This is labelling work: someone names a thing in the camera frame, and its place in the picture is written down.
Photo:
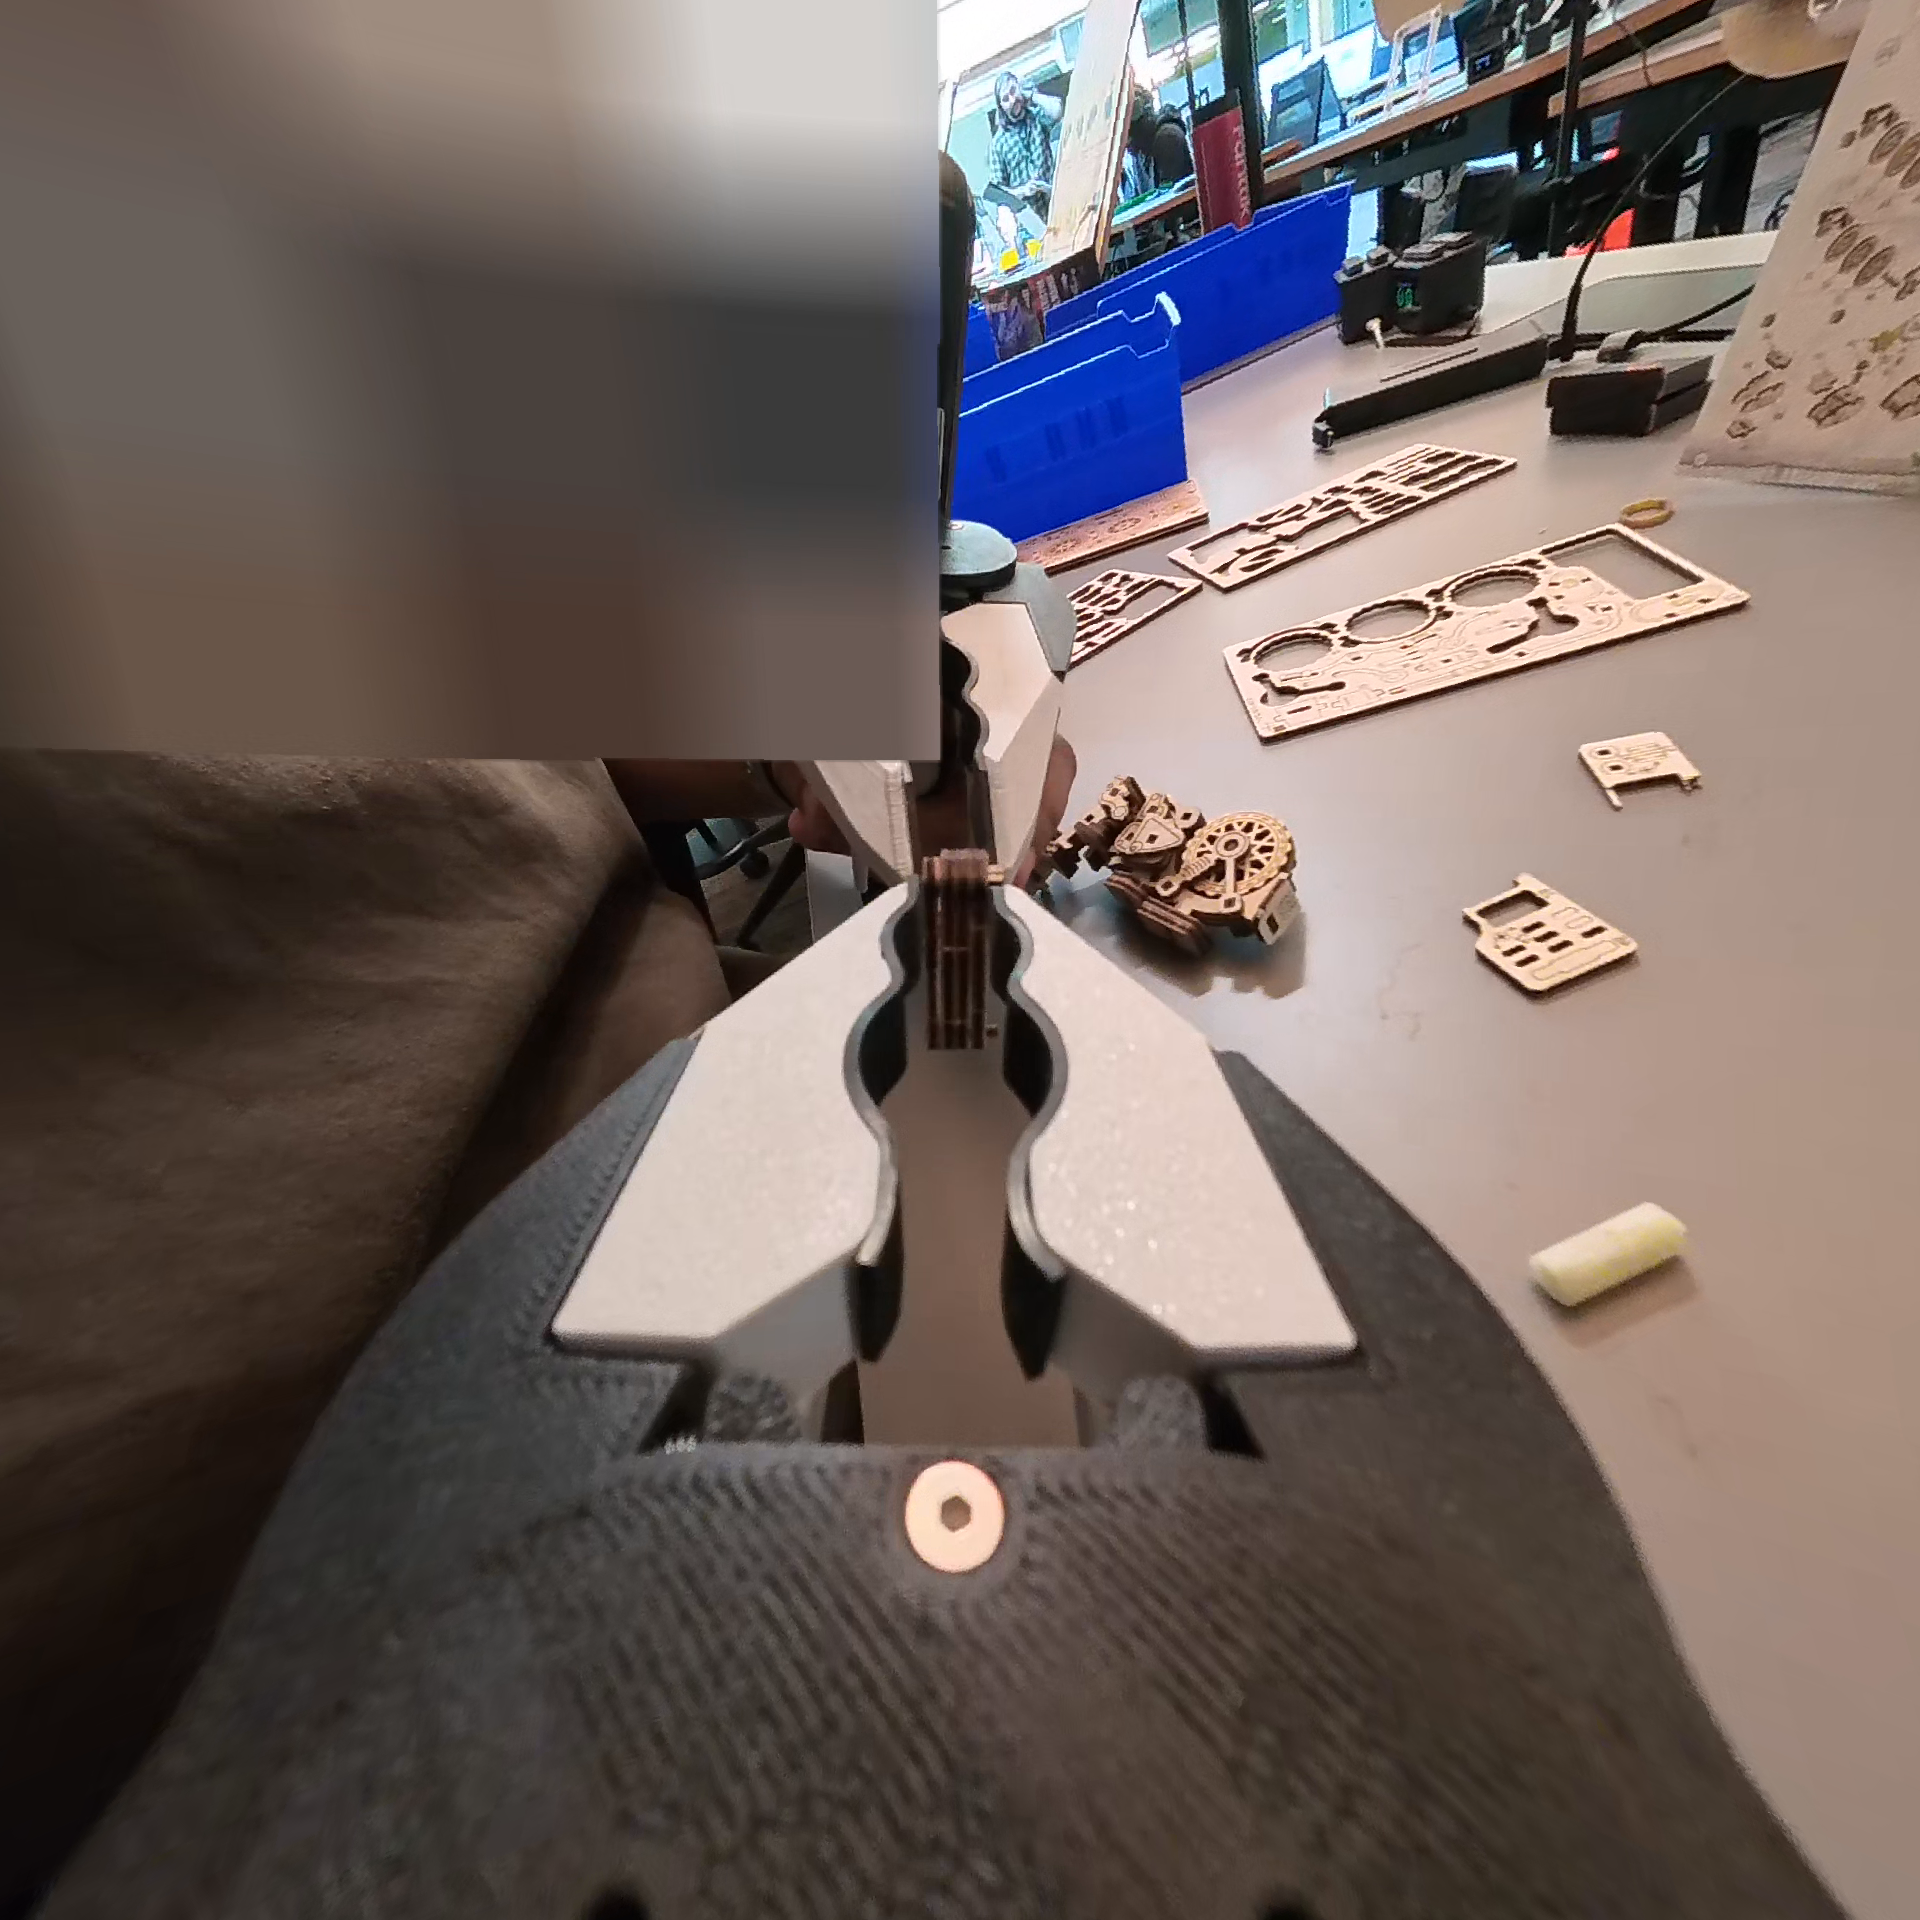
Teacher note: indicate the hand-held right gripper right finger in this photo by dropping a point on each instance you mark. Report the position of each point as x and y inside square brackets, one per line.
[1185, 1200]

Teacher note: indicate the black box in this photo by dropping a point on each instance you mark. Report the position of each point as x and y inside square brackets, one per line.
[1628, 399]

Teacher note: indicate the wooden gear model assembly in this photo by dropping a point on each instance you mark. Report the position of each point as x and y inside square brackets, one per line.
[1185, 868]

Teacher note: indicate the wooden sheet with round holes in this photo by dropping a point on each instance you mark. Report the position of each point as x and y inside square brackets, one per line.
[1396, 690]

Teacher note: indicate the long workbench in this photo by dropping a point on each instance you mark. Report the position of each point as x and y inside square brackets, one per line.
[1517, 83]

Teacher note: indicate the white wax cylinder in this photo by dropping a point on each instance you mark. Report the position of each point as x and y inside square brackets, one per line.
[1605, 1254]

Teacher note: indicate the white table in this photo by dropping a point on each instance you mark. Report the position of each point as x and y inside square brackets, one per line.
[1652, 278]

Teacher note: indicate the long black bar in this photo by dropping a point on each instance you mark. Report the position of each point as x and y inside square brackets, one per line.
[1440, 383]

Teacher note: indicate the black chair base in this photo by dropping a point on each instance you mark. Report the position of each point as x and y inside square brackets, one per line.
[743, 878]

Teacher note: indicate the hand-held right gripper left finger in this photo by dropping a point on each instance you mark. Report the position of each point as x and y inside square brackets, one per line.
[720, 1200]

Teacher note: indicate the person's left hand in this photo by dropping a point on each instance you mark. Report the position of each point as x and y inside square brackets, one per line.
[820, 840]

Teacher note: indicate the black battery charger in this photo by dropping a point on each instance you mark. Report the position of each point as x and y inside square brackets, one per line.
[1440, 278]

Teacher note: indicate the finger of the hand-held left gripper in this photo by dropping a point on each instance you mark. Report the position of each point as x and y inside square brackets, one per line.
[1021, 690]
[878, 819]

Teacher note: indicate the yellow rubber band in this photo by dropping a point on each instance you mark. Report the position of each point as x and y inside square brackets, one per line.
[1631, 513]

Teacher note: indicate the person's brown clothing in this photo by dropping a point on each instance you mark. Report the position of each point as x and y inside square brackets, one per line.
[301, 1050]

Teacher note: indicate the small notched wooden piece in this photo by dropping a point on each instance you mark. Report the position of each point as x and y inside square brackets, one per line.
[1641, 756]

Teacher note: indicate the grey desk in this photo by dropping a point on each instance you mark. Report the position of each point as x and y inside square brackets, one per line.
[1725, 1050]

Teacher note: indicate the printed instruction sheet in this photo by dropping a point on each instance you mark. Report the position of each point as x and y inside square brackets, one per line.
[1845, 299]

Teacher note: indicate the upright wooden board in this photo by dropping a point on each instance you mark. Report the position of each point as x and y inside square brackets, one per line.
[1094, 135]

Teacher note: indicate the short cut-out wooden sheet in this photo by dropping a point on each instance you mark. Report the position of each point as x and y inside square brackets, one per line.
[1161, 592]

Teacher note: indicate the small slotted wooden piece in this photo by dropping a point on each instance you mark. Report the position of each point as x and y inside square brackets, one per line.
[1607, 943]

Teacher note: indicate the red sign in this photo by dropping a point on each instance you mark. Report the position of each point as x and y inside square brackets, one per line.
[1223, 171]

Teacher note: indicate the long cut-out wooden sheet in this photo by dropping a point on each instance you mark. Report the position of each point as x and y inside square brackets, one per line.
[1484, 470]

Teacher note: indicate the black stand pole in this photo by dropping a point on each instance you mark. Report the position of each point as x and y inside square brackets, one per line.
[1568, 182]

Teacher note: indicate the blue plastic bin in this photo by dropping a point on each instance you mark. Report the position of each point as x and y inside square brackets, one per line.
[1261, 284]
[1073, 451]
[980, 340]

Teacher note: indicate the dark wooden sheet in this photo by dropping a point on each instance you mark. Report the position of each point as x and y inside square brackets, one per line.
[1126, 524]

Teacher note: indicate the small wooden model part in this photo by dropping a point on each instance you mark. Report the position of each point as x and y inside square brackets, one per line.
[960, 960]

